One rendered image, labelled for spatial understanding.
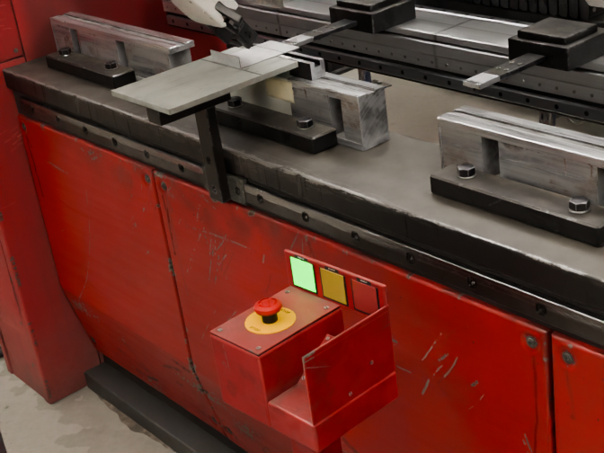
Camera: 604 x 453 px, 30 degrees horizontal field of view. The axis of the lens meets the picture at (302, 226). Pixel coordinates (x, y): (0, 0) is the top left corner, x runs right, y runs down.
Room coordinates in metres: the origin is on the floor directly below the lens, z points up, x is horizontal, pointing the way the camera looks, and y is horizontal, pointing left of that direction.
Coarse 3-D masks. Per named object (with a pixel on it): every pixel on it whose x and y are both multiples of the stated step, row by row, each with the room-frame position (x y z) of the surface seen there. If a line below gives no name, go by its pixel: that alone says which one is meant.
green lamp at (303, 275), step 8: (296, 264) 1.44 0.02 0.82; (304, 264) 1.43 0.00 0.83; (296, 272) 1.44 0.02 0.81; (304, 272) 1.43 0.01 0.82; (312, 272) 1.41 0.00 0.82; (296, 280) 1.44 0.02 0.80; (304, 280) 1.43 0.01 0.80; (312, 280) 1.42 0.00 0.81; (304, 288) 1.43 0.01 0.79; (312, 288) 1.42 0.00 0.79
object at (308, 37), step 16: (352, 0) 2.05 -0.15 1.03; (368, 0) 2.04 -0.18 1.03; (384, 0) 2.02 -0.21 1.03; (400, 0) 2.04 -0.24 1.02; (336, 16) 2.06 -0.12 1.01; (352, 16) 2.03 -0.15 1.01; (368, 16) 1.99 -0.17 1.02; (384, 16) 2.00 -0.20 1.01; (400, 16) 2.02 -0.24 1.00; (320, 32) 1.98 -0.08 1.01; (368, 32) 2.00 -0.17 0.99
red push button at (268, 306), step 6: (264, 300) 1.37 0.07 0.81; (270, 300) 1.37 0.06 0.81; (276, 300) 1.37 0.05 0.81; (258, 306) 1.36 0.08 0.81; (264, 306) 1.36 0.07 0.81; (270, 306) 1.35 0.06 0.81; (276, 306) 1.36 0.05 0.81; (258, 312) 1.35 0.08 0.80; (264, 312) 1.35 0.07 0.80; (270, 312) 1.35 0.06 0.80; (276, 312) 1.35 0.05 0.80; (264, 318) 1.36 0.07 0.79; (270, 318) 1.36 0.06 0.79; (276, 318) 1.36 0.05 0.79
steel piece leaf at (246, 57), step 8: (256, 48) 1.95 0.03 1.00; (216, 56) 1.90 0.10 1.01; (224, 56) 1.88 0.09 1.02; (232, 56) 1.86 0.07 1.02; (240, 56) 1.91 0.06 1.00; (248, 56) 1.91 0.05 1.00; (256, 56) 1.90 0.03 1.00; (264, 56) 1.89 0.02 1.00; (272, 56) 1.88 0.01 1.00; (224, 64) 1.88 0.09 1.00; (232, 64) 1.86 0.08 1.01; (240, 64) 1.87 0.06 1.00; (248, 64) 1.86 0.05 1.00
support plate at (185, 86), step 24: (240, 48) 1.97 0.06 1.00; (168, 72) 1.89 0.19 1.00; (192, 72) 1.87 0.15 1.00; (216, 72) 1.85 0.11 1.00; (240, 72) 1.83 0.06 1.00; (264, 72) 1.81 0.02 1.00; (120, 96) 1.81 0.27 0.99; (144, 96) 1.77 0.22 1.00; (168, 96) 1.75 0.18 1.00; (192, 96) 1.73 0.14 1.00; (216, 96) 1.74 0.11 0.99
